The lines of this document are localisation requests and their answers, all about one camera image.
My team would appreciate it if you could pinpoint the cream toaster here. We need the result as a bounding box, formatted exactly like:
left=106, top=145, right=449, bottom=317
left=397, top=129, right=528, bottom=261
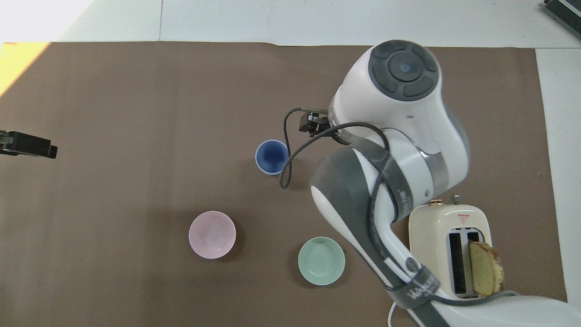
left=409, top=194, right=493, bottom=301

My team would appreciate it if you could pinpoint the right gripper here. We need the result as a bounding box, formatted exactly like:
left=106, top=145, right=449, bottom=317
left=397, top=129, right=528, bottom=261
left=299, top=113, right=331, bottom=138

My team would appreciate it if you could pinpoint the pink bowl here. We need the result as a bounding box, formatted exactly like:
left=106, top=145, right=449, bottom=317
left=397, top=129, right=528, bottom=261
left=188, top=211, right=237, bottom=260

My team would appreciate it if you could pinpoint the black cable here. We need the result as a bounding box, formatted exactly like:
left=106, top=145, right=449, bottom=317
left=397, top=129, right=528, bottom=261
left=280, top=107, right=392, bottom=189

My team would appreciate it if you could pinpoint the bread slice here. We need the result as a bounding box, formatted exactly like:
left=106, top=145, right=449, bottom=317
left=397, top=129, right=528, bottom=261
left=468, top=241, right=505, bottom=297

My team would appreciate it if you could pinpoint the dark grey device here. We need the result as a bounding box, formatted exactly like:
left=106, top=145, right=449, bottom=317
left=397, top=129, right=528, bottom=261
left=543, top=0, right=581, bottom=27

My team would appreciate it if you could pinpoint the blue cup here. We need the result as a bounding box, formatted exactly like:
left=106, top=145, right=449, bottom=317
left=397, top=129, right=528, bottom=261
left=255, top=139, right=290, bottom=176

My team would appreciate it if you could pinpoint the green bowl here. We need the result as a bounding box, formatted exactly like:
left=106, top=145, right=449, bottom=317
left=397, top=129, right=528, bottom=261
left=298, top=237, right=346, bottom=286

